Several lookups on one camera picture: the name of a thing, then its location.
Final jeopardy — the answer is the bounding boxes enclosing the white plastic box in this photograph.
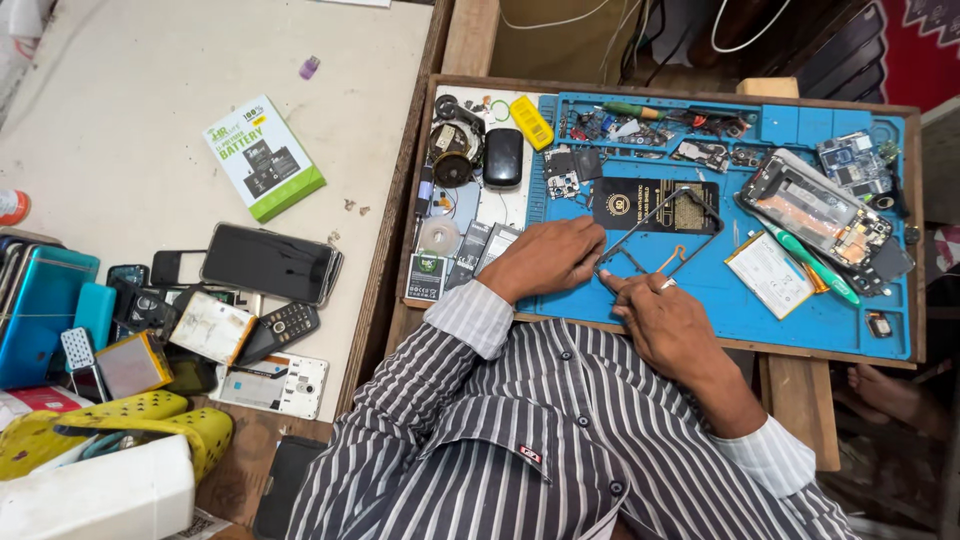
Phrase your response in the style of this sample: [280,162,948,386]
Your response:
[0,434,197,540]

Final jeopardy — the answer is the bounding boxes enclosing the blue phone circuit board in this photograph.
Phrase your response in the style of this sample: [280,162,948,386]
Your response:
[815,130,895,198]

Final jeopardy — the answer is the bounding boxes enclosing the stack of blue phones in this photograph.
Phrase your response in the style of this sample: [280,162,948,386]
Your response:
[0,234,102,392]

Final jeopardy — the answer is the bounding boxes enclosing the green handled screwdriver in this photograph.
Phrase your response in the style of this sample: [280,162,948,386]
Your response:
[602,100,670,123]

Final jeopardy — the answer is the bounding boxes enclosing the yellow perforated clog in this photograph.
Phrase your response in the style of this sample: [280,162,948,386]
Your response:
[0,389,236,486]

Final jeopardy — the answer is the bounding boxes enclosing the orange flex cable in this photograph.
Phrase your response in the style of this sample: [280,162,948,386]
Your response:
[655,243,688,276]

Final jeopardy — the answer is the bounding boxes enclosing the black smartphone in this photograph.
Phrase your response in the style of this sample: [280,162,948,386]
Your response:
[199,222,345,308]

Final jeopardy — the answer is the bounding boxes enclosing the grey striped shirt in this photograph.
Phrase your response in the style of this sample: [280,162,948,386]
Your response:
[285,279,860,540]

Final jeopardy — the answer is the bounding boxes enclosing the clear tape roll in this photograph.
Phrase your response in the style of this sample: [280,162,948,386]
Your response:
[417,216,463,258]

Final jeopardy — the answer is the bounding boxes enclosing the white perforated phone part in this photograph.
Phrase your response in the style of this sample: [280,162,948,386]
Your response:
[59,326,98,373]

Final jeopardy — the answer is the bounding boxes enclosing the heap of small phone parts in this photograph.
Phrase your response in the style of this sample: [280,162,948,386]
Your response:
[558,105,762,174]

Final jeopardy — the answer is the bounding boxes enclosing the yellow edged grey battery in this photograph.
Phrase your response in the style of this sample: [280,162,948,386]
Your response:
[94,330,176,402]

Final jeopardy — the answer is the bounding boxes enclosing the white phone back cover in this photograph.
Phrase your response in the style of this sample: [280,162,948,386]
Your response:
[209,351,330,422]

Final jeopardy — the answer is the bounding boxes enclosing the black gold screen protector packet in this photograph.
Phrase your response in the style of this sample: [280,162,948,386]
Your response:
[591,177,721,236]

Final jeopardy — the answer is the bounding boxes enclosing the green white battery box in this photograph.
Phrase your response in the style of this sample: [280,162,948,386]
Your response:
[201,94,328,225]

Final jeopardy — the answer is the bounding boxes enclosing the orange white bottle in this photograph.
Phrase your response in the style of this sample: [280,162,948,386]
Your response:
[0,188,32,227]

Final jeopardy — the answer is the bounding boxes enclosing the opened smartphone with exposed board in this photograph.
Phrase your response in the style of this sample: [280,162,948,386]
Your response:
[736,147,917,295]

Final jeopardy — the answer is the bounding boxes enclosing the white cable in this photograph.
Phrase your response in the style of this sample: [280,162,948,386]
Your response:
[709,0,795,55]

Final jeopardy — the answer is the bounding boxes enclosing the black camera module board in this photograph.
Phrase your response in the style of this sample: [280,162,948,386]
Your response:
[543,144,606,201]

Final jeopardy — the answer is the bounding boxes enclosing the blue silicone repair mat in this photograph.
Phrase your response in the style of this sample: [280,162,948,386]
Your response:
[517,91,913,363]

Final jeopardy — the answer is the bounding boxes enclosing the green plastic brush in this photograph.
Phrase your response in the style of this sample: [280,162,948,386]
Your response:
[763,223,863,308]

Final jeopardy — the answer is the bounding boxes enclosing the glossy black oval case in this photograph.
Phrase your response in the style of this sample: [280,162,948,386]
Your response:
[482,127,525,191]

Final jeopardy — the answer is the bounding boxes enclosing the red patterned cloth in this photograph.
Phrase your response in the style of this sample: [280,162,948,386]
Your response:
[876,0,960,115]

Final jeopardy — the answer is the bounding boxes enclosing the stained white battery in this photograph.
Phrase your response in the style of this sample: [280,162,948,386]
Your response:
[168,290,259,367]

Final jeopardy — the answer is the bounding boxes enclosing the empty black phone bezel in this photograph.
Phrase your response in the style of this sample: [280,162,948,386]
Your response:
[149,249,209,288]

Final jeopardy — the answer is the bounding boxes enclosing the teal phone case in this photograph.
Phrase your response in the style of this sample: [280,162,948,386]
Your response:
[72,282,118,354]

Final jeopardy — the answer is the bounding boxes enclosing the round black speaker parts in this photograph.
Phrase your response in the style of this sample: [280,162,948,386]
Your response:
[426,93,487,189]

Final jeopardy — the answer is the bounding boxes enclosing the black keypad phone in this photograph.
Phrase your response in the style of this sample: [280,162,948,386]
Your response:
[235,301,322,368]

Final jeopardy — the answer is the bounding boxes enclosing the yellow plastic case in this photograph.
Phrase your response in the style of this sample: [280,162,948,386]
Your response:
[509,94,555,152]

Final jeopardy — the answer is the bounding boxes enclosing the black phone frame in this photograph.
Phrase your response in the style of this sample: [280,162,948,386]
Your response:
[594,186,726,280]

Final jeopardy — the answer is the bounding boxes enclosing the person's right hand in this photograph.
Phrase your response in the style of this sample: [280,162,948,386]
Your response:
[599,269,723,371]

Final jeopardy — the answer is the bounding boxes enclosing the black white phone battery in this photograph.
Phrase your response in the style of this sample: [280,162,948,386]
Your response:
[477,222,523,276]

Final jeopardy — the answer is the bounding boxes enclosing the small green white battery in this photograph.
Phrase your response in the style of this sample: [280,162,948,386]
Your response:
[404,252,450,303]

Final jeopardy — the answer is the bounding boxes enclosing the person's left hand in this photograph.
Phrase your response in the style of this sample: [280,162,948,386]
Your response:
[477,216,609,306]

